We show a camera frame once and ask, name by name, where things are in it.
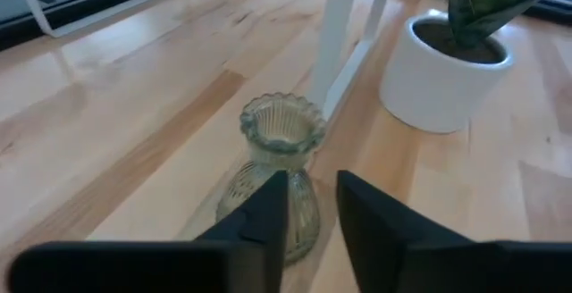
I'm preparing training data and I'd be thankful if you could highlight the green plant in white pot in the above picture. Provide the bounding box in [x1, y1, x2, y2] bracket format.
[378, 0, 572, 135]

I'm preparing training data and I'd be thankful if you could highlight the white perforated metal shelf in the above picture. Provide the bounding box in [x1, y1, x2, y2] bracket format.
[11, 0, 400, 122]

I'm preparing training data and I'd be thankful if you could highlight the black aluminium table frame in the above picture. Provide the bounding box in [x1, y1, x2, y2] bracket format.
[0, 0, 572, 52]

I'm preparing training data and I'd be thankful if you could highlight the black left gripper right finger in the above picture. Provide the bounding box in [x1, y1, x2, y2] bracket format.
[335, 170, 572, 293]

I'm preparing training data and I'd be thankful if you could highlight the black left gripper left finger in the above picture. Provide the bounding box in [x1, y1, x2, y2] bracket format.
[8, 170, 290, 293]

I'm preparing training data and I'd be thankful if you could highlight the ribbed glass candle holder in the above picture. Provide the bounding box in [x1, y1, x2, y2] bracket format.
[214, 91, 328, 266]

